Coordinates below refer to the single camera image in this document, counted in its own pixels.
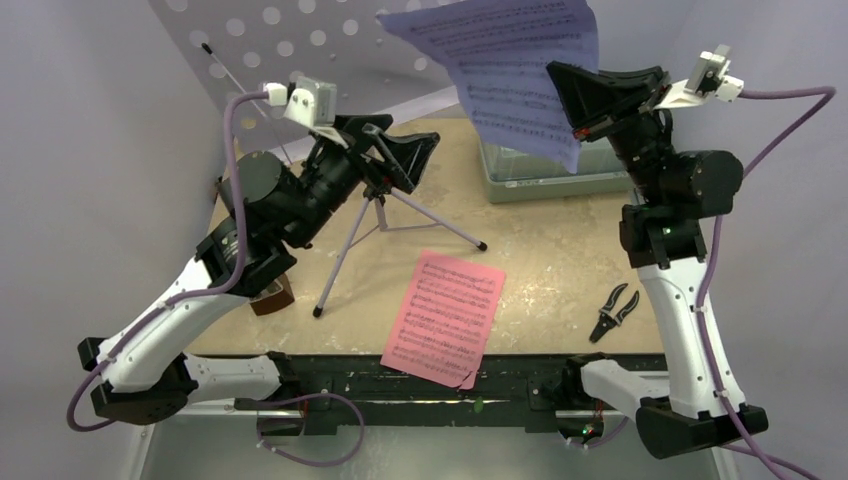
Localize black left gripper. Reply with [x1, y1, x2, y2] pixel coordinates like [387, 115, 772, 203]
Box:
[284, 114, 437, 247]

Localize white sheet music pages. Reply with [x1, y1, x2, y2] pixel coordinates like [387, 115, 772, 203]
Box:
[377, 0, 599, 173]

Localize lilac perforated music stand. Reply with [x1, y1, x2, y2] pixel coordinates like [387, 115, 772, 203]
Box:
[148, 0, 489, 319]

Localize pink paper folder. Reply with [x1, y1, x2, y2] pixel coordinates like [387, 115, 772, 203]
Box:
[380, 250, 506, 391]

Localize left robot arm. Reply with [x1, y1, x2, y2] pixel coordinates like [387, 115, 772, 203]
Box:
[78, 114, 440, 425]

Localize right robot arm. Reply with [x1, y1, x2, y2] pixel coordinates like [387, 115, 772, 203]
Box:
[547, 53, 768, 459]

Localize translucent green storage box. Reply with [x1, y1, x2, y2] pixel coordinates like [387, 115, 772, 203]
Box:
[479, 140, 634, 204]

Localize brown wooden metronome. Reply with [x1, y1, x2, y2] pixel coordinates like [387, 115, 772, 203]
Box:
[249, 274, 295, 316]

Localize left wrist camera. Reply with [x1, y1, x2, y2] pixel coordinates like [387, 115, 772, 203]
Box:
[262, 76, 349, 148]

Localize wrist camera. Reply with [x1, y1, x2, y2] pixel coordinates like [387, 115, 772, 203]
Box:
[262, 76, 349, 148]
[654, 45, 745, 110]

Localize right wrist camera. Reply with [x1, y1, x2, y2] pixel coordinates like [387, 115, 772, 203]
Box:
[654, 45, 745, 110]

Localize black handled tool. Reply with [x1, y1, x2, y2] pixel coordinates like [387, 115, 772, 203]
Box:
[589, 283, 641, 344]

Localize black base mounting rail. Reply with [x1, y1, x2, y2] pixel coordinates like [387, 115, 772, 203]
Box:
[234, 354, 614, 441]

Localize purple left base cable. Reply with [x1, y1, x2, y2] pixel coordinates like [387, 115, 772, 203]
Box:
[256, 394, 366, 468]

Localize aluminium frame rails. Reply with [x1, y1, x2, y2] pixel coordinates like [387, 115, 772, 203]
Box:
[122, 188, 740, 480]

